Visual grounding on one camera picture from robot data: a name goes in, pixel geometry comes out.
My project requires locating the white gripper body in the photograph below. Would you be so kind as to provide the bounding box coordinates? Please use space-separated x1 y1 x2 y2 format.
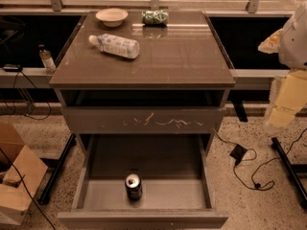
278 2 307 70

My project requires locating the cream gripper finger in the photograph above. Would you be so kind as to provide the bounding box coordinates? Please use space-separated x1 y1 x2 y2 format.
258 29 283 54
264 70 307 134

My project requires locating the dark blue pepsi can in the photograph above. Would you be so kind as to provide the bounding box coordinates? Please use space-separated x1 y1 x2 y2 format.
125 173 143 200

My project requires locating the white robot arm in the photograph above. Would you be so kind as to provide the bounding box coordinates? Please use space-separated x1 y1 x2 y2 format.
258 1 307 134

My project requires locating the grey drawer cabinet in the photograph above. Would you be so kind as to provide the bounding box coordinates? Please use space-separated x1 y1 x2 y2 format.
50 11 235 149

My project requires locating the open grey middle drawer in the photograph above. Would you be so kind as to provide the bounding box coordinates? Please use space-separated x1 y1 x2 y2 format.
58 134 228 230

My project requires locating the closed grey upper drawer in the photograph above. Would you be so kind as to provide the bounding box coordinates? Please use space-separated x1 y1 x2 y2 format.
62 106 224 134

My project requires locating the black floor bar right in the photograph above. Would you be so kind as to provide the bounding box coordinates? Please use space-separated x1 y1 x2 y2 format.
272 137 307 210

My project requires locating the black floor bar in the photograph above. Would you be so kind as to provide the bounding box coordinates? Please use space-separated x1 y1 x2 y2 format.
38 134 76 205
272 137 307 210

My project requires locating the green chip bag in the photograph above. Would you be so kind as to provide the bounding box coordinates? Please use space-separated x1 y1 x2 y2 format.
142 10 169 25

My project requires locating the clear plastic water bottle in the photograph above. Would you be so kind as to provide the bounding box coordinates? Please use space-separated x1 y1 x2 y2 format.
88 34 140 59

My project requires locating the white ceramic bowl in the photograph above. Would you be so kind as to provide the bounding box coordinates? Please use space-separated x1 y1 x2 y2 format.
96 8 129 27

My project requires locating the small bottle on ledge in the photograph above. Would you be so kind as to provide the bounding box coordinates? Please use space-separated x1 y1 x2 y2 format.
38 44 56 75

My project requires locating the black device on ledge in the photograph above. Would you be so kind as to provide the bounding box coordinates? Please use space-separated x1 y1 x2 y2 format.
3 64 23 72

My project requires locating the black floor bar left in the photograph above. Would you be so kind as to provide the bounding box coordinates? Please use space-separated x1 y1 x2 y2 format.
38 134 76 205

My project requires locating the cardboard box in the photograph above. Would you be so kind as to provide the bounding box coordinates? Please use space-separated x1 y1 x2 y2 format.
0 123 47 225

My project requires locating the black power adapter with cable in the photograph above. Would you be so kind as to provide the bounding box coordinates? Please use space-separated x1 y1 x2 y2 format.
213 129 307 192

